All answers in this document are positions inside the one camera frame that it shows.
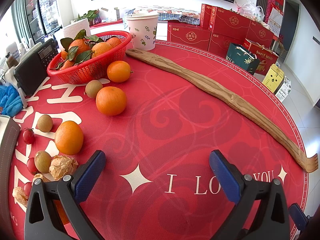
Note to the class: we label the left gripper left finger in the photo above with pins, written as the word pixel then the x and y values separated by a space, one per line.
pixel 42 220

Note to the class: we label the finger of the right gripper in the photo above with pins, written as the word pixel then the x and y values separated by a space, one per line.
pixel 299 218

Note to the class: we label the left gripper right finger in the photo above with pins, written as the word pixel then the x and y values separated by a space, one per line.
pixel 260 210

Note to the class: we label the red cherry tomato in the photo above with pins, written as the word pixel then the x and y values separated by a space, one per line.
pixel 27 188
pixel 28 136
pixel 31 166

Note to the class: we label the large husked physalis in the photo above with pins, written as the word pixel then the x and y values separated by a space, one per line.
pixel 62 165

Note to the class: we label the brown kiwi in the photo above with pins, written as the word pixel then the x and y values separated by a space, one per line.
pixel 42 161
pixel 45 123

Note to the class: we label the large orange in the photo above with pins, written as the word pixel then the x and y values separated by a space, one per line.
pixel 69 138

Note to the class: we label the small husked physalis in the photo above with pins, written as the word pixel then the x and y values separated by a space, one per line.
pixel 40 176

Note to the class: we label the long wooden back scratcher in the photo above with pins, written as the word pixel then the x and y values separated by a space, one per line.
pixel 230 98

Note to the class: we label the grey gift box tray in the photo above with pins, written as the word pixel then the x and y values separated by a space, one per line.
pixel 9 134

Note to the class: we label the red round tablecloth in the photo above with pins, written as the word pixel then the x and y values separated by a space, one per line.
pixel 157 182

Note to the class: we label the blue rubber gloves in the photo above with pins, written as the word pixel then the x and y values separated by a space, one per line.
pixel 11 103

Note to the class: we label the yellow carton box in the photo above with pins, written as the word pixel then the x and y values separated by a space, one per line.
pixel 273 78

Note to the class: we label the kiwi beside basket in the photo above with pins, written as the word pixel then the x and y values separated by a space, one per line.
pixel 92 88

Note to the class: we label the black portable radio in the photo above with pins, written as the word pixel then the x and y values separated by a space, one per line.
pixel 32 69

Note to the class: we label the red sweet gift bag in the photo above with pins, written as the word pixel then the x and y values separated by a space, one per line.
pixel 266 56

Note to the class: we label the dark green gift bag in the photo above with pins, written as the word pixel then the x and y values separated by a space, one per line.
pixel 242 57

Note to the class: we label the red plastic fruit basket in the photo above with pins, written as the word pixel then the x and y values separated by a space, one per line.
pixel 96 67

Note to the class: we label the orange beside basket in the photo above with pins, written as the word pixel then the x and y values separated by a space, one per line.
pixel 119 71

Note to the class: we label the oranges with leaves in basket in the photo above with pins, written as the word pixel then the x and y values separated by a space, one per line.
pixel 82 48

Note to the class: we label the red gift box stack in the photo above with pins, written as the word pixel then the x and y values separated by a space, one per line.
pixel 218 28

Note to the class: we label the white paper towel roll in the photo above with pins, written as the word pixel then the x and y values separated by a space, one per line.
pixel 72 30

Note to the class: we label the glass display cabinet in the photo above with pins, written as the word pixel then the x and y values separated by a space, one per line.
pixel 35 19

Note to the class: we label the potted green plant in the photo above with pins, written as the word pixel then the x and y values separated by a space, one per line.
pixel 92 16

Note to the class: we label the floral paper cup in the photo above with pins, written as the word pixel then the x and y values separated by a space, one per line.
pixel 143 29

